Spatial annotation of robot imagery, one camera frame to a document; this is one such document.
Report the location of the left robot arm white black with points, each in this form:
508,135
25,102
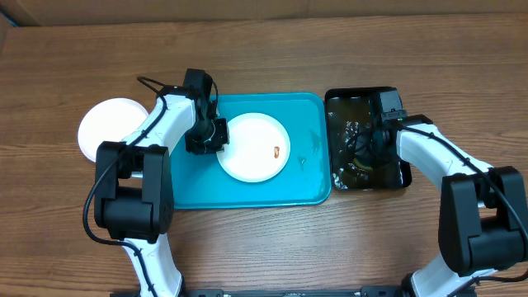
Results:
131,202

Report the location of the white plate with ketchup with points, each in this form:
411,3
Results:
112,119

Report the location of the black water tray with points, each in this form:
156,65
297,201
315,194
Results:
351,107

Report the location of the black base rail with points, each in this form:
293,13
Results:
365,291

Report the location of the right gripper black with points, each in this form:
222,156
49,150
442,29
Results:
368,155

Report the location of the teal plastic tray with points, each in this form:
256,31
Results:
200,183

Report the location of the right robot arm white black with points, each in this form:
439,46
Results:
483,212

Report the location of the green yellow sponge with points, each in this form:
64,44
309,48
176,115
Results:
359,166

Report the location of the yellow plate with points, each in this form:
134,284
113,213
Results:
88,147

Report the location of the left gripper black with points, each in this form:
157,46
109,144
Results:
223,139

